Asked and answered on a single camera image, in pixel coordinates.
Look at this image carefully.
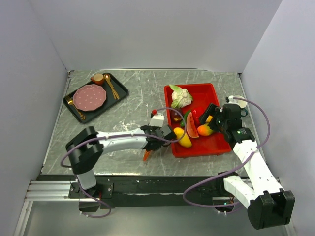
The clear zip top bag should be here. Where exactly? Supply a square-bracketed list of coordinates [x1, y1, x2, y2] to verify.
[142, 151, 151, 162]

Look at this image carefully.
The yellow toy mango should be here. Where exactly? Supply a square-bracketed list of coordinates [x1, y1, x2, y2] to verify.
[174, 127, 192, 148]

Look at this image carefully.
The toy watermelon slice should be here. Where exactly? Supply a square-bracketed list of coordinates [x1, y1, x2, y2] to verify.
[186, 112, 199, 139]

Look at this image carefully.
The toy cauliflower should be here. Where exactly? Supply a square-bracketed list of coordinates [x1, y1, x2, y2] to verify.
[169, 84, 193, 109]

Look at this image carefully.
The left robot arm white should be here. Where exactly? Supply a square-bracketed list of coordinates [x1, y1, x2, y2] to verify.
[65, 125, 176, 198]

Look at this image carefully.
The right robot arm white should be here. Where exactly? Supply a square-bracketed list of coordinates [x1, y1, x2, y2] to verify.
[199, 103, 295, 230]

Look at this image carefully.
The small orange toy fruit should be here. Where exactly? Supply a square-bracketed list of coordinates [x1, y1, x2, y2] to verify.
[205, 116, 213, 123]

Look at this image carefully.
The dark green mug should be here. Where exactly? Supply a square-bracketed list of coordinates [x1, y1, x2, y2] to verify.
[234, 95, 249, 118]

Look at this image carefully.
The red toy bell pepper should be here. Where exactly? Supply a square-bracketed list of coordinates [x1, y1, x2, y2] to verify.
[191, 107, 204, 126]

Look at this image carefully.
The orange green toy mango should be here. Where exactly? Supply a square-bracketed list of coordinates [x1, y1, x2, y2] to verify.
[197, 123, 214, 136]

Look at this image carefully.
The dark purple toy onion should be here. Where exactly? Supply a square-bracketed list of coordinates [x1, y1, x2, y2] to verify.
[170, 108, 184, 123]

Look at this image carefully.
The green toy chili pepper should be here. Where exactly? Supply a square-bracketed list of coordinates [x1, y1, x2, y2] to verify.
[180, 110, 191, 127]

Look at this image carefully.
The red plastic bin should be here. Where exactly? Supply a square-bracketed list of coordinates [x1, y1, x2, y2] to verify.
[171, 83, 231, 158]

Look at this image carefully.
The gold knife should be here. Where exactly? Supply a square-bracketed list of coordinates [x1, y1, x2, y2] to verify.
[107, 77, 120, 100]

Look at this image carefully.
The pink dotted plate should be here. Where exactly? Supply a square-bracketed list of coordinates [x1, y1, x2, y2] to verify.
[73, 84, 107, 112]

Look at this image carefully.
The gold spoon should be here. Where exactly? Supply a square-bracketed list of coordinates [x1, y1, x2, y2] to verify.
[103, 74, 119, 100]

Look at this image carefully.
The brown ceramic cup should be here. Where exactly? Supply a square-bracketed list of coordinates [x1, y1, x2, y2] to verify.
[90, 73, 105, 86]

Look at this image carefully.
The gold fork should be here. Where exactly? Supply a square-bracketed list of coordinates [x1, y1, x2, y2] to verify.
[65, 96, 86, 120]

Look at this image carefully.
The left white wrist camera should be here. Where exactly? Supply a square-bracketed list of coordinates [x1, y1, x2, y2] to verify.
[149, 110, 164, 127]

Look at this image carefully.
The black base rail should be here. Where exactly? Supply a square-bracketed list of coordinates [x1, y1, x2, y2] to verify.
[66, 172, 249, 209]

